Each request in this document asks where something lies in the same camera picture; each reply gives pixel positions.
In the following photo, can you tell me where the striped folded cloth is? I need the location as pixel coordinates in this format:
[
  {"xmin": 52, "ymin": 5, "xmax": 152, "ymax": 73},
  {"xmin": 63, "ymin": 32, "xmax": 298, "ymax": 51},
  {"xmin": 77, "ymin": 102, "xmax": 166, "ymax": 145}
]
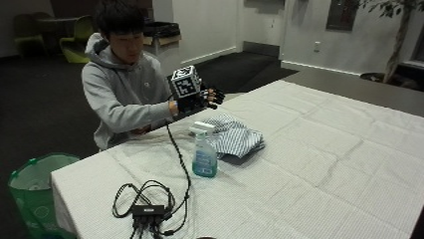
[{"xmin": 202, "ymin": 113, "xmax": 266, "ymax": 159}]

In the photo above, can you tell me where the white marker cube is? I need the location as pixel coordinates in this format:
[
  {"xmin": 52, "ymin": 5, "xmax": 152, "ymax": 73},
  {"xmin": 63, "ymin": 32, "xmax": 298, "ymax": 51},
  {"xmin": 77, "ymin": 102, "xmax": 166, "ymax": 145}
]
[{"xmin": 170, "ymin": 65, "xmax": 205, "ymax": 100}]

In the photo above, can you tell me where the the person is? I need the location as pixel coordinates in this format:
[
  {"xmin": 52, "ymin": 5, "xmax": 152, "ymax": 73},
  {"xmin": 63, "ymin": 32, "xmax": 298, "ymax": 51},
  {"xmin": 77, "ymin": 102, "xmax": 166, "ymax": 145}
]
[{"xmin": 80, "ymin": 0, "xmax": 226, "ymax": 151}]

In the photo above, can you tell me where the white tablecloth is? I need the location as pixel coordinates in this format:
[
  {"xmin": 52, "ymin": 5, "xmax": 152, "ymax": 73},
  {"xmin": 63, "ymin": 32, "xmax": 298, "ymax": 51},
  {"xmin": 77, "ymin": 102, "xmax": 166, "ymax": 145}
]
[{"xmin": 51, "ymin": 80, "xmax": 424, "ymax": 239}]

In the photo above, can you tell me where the dark wall frame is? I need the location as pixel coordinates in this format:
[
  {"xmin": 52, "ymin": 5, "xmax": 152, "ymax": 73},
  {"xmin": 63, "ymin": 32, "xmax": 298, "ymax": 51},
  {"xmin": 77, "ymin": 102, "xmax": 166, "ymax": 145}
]
[{"xmin": 326, "ymin": 0, "xmax": 360, "ymax": 32}]

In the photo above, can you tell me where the dark round table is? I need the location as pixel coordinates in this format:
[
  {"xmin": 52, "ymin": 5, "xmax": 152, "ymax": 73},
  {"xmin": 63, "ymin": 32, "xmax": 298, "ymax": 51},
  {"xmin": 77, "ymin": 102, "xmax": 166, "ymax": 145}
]
[{"xmin": 36, "ymin": 16, "xmax": 81, "ymax": 54}]

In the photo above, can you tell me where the dark chair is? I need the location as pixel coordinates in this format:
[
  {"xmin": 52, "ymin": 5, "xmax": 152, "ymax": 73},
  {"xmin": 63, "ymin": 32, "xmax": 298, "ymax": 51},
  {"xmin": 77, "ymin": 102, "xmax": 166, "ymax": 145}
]
[{"xmin": 12, "ymin": 13, "xmax": 48, "ymax": 56}]

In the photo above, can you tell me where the black hub box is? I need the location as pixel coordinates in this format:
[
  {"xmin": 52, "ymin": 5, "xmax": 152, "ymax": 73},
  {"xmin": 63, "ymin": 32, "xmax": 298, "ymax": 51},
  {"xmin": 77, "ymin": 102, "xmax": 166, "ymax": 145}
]
[{"xmin": 130, "ymin": 204, "xmax": 166, "ymax": 218}]

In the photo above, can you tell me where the black bin with box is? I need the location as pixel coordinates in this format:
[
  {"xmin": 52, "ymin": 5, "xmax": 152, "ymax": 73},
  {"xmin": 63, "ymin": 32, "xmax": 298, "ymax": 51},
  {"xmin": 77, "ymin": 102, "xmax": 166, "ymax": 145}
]
[{"xmin": 142, "ymin": 21, "xmax": 184, "ymax": 56}]

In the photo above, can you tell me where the blue spray bottle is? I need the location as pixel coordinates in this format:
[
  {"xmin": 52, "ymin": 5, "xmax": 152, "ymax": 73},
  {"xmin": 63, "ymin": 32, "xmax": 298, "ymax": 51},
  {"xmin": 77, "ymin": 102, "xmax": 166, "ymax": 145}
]
[{"xmin": 189, "ymin": 120, "xmax": 218, "ymax": 178}]

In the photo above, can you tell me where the green chair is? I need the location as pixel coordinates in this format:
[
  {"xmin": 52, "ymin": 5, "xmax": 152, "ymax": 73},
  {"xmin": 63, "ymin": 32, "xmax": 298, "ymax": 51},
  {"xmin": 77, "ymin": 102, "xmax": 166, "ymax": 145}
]
[{"xmin": 59, "ymin": 14, "xmax": 97, "ymax": 64}]

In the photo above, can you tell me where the indoor tree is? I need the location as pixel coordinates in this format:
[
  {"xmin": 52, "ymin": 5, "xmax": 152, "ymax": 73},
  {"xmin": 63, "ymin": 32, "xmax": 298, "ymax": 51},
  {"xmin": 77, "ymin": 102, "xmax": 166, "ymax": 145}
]
[{"xmin": 359, "ymin": 0, "xmax": 424, "ymax": 88}]

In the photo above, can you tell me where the black cable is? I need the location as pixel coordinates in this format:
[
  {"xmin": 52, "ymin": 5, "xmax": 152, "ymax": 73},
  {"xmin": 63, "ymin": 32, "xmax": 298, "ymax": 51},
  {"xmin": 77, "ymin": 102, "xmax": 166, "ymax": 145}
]
[{"xmin": 112, "ymin": 121, "xmax": 193, "ymax": 239}]

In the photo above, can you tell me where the green bag bin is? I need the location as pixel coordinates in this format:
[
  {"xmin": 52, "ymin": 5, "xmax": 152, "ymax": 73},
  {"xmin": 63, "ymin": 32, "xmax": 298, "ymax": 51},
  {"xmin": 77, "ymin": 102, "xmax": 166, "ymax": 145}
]
[{"xmin": 7, "ymin": 152, "xmax": 83, "ymax": 239}]

